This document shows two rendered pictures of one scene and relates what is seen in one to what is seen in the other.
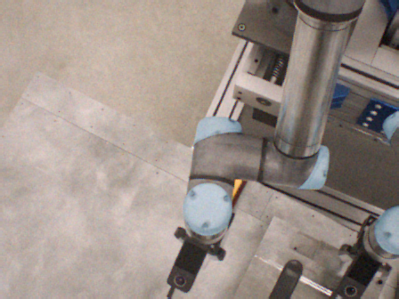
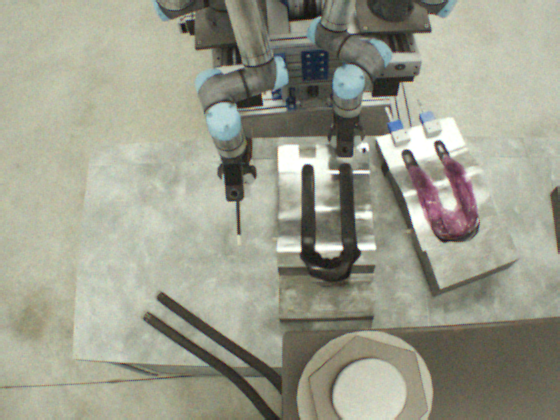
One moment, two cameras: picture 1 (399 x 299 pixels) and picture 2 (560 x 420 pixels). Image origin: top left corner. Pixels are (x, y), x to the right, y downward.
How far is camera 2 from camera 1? 44 cm
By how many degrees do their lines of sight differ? 7
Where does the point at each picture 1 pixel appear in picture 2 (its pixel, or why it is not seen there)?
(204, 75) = (202, 132)
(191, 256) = (233, 173)
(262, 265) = (286, 177)
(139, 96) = not seen: hidden behind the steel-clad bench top
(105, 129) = (147, 156)
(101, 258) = (183, 233)
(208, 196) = (219, 110)
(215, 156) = (213, 90)
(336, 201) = not seen: hidden behind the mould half
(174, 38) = (172, 121)
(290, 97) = (238, 26)
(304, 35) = not seen: outside the picture
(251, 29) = (206, 41)
